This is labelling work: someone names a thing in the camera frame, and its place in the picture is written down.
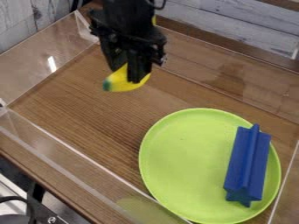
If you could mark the blue star-shaped block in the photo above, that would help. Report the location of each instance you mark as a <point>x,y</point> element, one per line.
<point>247,166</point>

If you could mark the black metal table stand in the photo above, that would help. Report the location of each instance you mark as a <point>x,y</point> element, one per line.
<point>38,213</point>

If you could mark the clear acrylic corner bracket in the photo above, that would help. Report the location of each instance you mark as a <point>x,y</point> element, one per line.
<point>83,27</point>

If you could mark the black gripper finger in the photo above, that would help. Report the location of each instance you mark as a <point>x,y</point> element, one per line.
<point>139,65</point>
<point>115,52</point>

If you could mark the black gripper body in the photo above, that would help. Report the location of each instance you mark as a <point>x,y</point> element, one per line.
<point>127,19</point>

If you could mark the yellow toy banana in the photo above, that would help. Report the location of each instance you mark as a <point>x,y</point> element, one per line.
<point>116,82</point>

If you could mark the yellow labelled tin can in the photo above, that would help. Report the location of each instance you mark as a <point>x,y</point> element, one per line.
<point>154,20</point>

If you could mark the green round plate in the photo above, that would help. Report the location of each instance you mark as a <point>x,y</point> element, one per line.
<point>183,162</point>

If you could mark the clear acrylic enclosure wall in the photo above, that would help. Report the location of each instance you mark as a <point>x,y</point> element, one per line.
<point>72,135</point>

